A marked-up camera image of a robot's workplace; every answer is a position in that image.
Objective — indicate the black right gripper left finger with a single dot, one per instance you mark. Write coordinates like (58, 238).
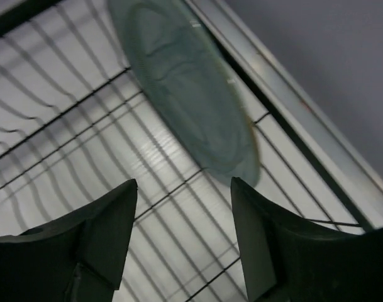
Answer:
(77, 257)

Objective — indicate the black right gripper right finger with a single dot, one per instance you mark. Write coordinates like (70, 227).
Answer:
(288, 258)

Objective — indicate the teal green plate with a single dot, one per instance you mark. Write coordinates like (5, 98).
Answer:
(183, 75)

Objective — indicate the black wire dish rack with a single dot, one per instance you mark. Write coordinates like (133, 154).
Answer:
(75, 123)

